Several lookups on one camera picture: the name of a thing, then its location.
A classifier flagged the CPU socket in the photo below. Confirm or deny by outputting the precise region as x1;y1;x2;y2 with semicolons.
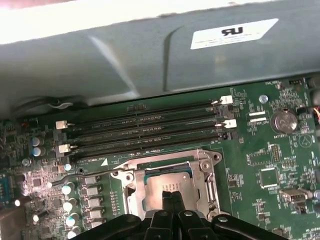
109;148;223;218

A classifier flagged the black square chip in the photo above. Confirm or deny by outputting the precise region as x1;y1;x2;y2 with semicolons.
259;168;278;188

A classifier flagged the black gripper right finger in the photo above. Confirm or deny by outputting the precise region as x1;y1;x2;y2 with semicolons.
174;191;293;240

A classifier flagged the white label sticker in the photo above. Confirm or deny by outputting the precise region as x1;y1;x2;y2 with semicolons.
189;17;280;50

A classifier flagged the silver USB port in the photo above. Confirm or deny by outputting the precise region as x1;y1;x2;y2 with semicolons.
279;188;307;203

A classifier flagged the silver CPU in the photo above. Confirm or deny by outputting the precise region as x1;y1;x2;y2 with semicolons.
142;169;201;213

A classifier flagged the black open PC case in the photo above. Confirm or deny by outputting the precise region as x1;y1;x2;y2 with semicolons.
0;0;320;118

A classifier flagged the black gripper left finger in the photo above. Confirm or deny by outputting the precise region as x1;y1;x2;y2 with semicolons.
79;191;176;240

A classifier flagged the metal socket cover frame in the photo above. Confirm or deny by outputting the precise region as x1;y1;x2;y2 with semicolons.
122;156;221;216

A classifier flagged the black RAM slot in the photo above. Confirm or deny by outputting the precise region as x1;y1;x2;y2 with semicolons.
55;94;235;131
59;131;240;166
58;118;238;154
56;107;232;142

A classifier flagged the green motherboard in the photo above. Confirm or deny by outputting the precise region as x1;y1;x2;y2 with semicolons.
0;74;320;240

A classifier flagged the silver coin battery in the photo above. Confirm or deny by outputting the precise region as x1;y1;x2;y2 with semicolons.
272;109;298;135

